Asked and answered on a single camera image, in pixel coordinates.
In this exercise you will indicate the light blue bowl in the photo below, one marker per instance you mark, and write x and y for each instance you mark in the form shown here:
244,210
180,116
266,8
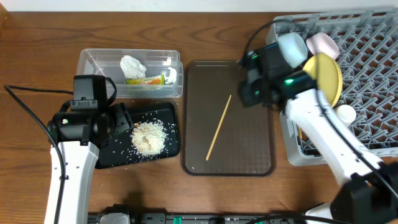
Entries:
293,49

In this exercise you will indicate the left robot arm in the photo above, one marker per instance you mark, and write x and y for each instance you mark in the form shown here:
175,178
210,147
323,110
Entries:
79,136

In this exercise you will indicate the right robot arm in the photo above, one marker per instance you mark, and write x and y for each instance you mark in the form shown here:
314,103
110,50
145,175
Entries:
368,186

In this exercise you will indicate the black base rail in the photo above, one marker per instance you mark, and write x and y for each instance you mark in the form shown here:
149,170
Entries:
123,214

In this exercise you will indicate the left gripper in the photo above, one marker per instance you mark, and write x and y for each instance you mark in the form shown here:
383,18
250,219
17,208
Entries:
125,115

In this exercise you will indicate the brown serving tray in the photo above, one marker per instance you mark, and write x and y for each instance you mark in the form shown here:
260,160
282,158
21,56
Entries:
245,143

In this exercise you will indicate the clear plastic bin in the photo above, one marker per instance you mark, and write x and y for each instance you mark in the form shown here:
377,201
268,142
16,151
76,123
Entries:
106,62

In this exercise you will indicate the small white tissue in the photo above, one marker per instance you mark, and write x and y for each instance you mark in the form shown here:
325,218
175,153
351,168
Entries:
170,76

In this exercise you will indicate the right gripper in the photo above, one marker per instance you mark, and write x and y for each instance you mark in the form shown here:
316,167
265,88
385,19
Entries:
249,94

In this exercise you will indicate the green snack wrapper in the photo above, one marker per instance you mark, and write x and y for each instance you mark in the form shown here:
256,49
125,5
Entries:
155,80

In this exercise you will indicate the grey dishwasher rack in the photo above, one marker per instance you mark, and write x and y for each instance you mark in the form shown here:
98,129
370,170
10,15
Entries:
367,41

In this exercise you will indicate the yellow plate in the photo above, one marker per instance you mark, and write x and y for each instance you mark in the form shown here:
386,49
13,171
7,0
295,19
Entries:
328,74

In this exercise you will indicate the rice and nutshell pile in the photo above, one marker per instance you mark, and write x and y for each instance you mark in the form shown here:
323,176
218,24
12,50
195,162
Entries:
148,138

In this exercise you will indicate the white rice bowl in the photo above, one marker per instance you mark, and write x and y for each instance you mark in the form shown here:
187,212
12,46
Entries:
322,43

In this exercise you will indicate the wooden chopstick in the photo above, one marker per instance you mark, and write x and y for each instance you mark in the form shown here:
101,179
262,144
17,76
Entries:
299,132
218,128

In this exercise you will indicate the white cup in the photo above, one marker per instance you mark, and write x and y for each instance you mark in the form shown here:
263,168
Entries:
346,114

